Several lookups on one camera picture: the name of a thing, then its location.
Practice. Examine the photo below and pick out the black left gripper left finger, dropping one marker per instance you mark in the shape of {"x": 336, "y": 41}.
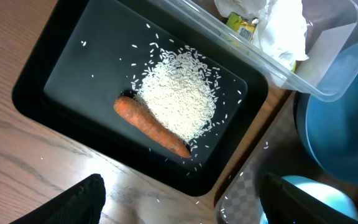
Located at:
{"x": 81, "y": 204}

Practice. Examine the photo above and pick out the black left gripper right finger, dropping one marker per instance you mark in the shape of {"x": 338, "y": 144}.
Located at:
{"x": 300, "y": 202}

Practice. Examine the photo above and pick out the dark blue bowl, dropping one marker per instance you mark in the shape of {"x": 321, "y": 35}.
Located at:
{"x": 329, "y": 132}

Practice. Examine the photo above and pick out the orange carrot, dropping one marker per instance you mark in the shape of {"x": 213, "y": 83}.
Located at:
{"x": 136, "y": 115}

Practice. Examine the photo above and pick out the pile of white rice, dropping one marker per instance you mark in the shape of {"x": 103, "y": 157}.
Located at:
{"x": 180, "y": 92}

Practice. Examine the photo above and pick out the white napkin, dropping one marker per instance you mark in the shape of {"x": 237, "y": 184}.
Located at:
{"x": 278, "y": 43}

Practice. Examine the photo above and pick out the green snack wrapper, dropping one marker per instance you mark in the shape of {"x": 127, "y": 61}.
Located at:
{"x": 242, "y": 26}

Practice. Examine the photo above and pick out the black waste tray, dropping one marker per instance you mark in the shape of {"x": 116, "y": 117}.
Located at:
{"x": 91, "y": 52}

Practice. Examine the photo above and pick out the clear plastic waste bin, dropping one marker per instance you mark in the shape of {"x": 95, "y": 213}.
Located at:
{"x": 306, "y": 45}

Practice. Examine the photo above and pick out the light blue cup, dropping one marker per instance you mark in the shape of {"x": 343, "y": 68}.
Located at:
{"x": 325, "y": 196}

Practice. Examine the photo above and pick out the dark brown serving tray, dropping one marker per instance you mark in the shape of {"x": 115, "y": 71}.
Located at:
{"x": 281, "y": 152}

